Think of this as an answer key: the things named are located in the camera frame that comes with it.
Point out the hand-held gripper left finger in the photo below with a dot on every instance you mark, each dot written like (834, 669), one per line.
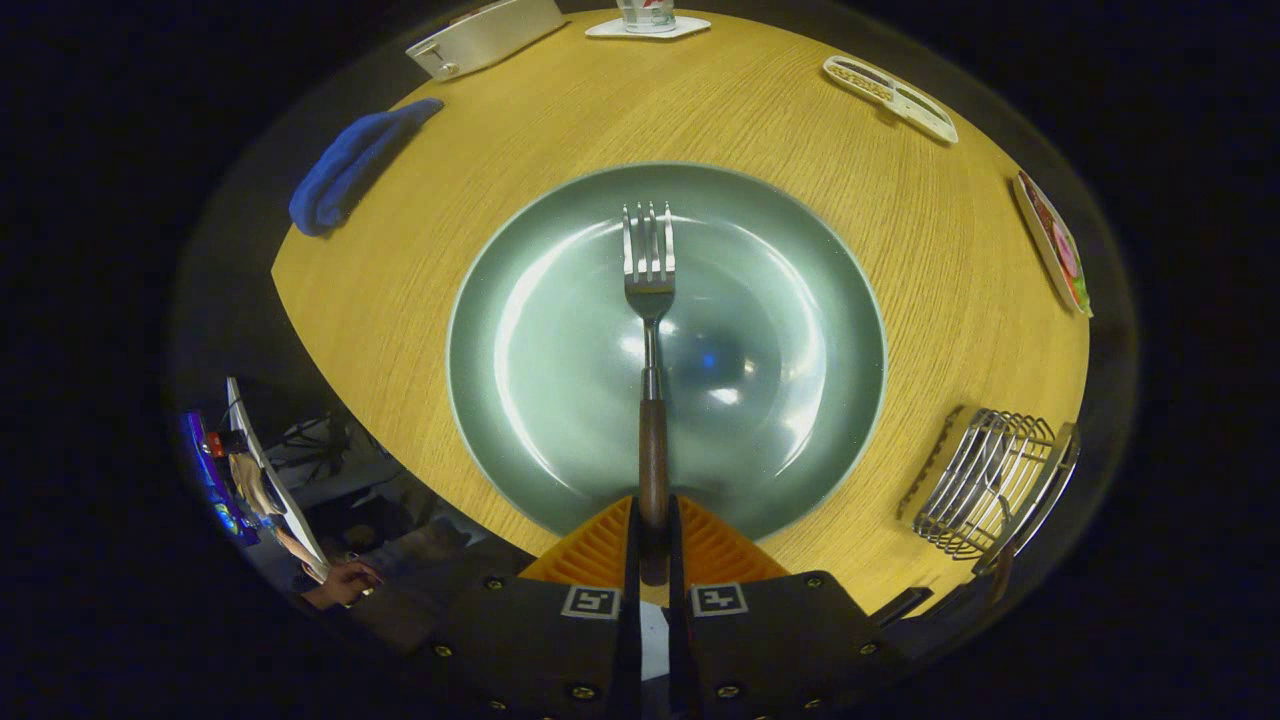
(540, 650)

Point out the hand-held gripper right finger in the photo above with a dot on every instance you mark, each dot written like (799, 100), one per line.
(780, 650)

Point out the dark equipment clutter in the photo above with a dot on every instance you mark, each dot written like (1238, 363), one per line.
(325, 450)

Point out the pale green plate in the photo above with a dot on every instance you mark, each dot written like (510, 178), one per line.
(780, 330)

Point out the white-framed board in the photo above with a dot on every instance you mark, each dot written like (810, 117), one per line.
(270, 470)

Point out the plate of toy food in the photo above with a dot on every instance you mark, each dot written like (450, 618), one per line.
(1055, 245)

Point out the blue folded cloth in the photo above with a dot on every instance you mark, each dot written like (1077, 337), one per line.
(345, 170)

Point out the white divided bean tray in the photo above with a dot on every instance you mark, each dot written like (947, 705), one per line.
(890, 95)

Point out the white toaster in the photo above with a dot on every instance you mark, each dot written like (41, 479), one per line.
(490, 35)

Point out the white square coaster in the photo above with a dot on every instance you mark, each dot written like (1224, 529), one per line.
(600, 29)

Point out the small white drink bottle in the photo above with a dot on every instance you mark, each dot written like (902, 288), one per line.
(646, 14)

